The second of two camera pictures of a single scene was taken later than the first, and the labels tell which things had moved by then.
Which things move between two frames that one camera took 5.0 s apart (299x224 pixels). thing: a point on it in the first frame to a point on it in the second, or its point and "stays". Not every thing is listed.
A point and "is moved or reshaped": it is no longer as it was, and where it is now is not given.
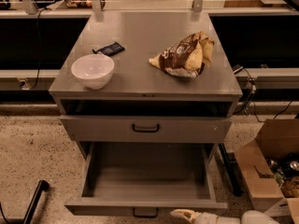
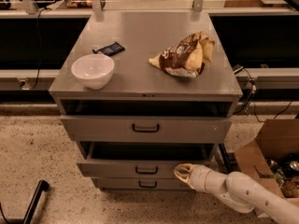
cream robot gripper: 216,218 to 200,178
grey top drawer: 145,129 stays
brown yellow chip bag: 186,56 stays
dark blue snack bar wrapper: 110,49 stays
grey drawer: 146,178 is moved or reshaped
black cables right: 241,68 stays
